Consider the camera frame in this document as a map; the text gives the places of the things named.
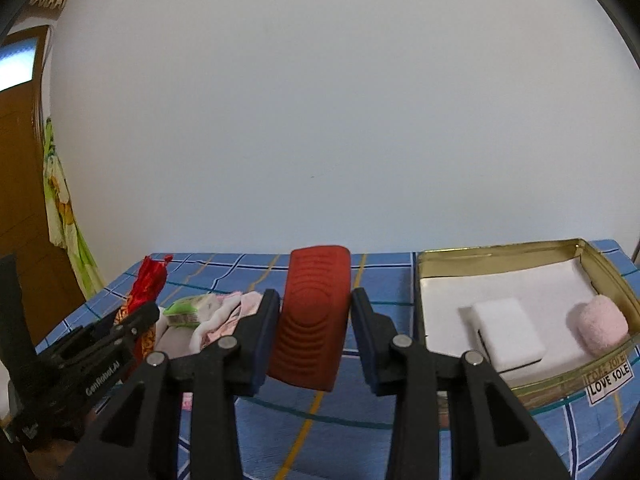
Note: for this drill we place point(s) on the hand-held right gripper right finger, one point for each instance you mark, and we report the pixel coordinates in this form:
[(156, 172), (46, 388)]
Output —
[(364, 347)]

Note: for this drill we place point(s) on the red ribbed sponge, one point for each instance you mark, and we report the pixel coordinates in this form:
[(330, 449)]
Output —
[(312, 320)]

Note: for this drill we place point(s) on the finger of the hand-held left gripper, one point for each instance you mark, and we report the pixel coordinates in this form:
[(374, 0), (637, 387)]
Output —
[(135, 322)]

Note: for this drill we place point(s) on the pink trimmed towel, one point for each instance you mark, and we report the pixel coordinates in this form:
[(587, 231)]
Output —
[(217, 327)]

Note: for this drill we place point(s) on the white printed label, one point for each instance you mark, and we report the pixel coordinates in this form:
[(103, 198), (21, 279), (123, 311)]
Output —
[(607, 386)]

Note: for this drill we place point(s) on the red foil bag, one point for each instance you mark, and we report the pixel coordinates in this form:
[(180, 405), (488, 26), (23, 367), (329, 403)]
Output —
[(147, 280)]

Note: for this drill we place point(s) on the pale pink cloth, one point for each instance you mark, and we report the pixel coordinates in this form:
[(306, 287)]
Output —
[(245, 305)]

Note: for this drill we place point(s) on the green tissue pack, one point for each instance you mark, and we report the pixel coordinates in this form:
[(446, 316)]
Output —
[(190, 307)]

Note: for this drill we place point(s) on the green floral hanging cloth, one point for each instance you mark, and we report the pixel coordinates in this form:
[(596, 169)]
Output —
[(62, 210)]

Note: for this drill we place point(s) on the wooden door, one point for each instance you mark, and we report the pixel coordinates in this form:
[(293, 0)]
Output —
[(25, 210)]

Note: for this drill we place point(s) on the white foam liner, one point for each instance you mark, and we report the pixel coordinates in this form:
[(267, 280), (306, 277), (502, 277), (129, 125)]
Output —
[(450, 300)]

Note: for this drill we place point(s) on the transom window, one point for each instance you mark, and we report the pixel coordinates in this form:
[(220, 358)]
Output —
[(15, 62)]

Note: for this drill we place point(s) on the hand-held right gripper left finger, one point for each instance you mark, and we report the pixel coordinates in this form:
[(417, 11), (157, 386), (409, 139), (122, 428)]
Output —
[(262, 345)]

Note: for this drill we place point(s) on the gold metal tin box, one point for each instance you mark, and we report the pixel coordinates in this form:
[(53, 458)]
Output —
[(505, 250)]

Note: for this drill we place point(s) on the blue plaid bed sheet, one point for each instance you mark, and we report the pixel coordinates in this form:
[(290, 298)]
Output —
[(325, 430)]

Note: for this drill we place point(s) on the white rectangular sponge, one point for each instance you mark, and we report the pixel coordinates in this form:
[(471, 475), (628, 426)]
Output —
[(507, 332)]

